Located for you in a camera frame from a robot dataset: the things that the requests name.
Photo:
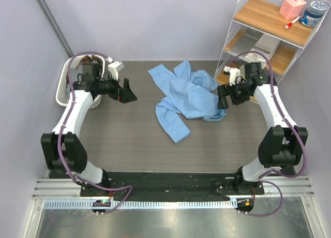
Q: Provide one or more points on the white slotted cable duct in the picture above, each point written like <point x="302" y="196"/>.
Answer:
<point x="101" y="204"/>

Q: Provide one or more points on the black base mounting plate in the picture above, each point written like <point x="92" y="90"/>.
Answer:
<point x="173" y="187"/>

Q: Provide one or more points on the red white marker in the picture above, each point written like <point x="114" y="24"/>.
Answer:
<point x="292" y="22"/>

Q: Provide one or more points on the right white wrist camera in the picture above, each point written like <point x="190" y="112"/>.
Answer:
<point x="232" y="73"/>

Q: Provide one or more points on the white wire wooden shelf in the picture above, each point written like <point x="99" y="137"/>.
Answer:
<point x="263" y="16"/>

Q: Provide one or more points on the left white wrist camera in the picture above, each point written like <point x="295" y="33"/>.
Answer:
<point x="114" y="68"/>

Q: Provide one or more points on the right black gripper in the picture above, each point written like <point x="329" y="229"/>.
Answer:
<point x="222" y="103"/>

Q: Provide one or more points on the white laundry basket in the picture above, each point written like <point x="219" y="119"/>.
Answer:
<point x="75" y="81"/>

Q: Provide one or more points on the brown patterned garment in basket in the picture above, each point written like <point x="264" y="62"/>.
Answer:
<point x="88" y="59"/>

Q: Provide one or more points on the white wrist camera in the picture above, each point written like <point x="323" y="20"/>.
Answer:
<point x="114" y="68"/>
<point x="232" y="73"/>

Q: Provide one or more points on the blue white jar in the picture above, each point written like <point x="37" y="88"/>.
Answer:
<point x="313" y="13"/>

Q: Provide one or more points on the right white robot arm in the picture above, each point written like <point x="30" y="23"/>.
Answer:
<point x="283" y="145"/>

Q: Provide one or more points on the light blue long sleeve shirt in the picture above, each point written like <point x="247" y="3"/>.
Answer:
<point x="187" y="92"/>

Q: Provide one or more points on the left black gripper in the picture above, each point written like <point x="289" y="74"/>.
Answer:
<point x="124" y="94"/>

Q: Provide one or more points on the pink cube power strip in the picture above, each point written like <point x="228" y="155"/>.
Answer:
<point x="292" y="8"/>

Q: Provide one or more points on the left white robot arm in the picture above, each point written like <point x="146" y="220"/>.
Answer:
<point x="62" y="148"/>

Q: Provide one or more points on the grey booklet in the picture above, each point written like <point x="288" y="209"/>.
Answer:
<point x="253" y="40"/>

